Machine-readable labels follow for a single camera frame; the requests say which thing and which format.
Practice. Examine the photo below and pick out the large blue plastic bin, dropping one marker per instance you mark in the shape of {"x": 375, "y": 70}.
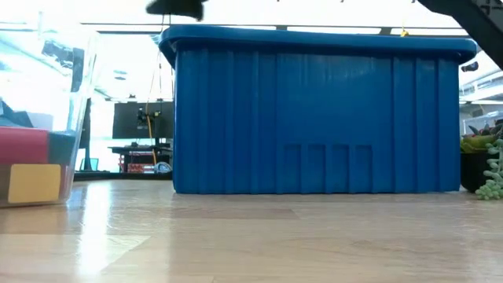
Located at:
{"x": 314, "y": 118}

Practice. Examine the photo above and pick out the red foam block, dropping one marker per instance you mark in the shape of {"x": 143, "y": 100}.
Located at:
{"x": 23, "y": 145}

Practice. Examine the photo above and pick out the black background monitor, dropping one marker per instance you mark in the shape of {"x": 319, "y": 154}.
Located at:
{"x": 129, "y": 118}

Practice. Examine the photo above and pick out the clear plastic block box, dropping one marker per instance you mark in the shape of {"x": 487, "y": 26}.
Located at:
{"x": 39, "y": 98}

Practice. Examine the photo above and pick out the black pillar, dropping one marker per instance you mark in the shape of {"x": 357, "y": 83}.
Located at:
{"x": 85, "y": 133}

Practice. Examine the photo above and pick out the black ceiling device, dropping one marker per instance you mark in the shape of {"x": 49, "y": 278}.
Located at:
{"x": 470, "y": 67}

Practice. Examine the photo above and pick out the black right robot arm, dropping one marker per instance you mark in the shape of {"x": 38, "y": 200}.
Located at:
{"x": 479, "y": 23}

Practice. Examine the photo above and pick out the small yellow hanging hook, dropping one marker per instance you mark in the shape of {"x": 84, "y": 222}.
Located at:
{"x": 403, "y": 33}

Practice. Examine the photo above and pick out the black ceiling camera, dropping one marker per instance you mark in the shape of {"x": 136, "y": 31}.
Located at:
{"x": 57, "y": 51}

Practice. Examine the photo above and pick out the artificial succulent in black pot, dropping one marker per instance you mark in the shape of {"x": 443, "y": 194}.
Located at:
{"x": 479, "y": 157}

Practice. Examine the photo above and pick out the black background table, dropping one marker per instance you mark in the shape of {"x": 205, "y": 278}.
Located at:
{"x": 141, "y": 148}

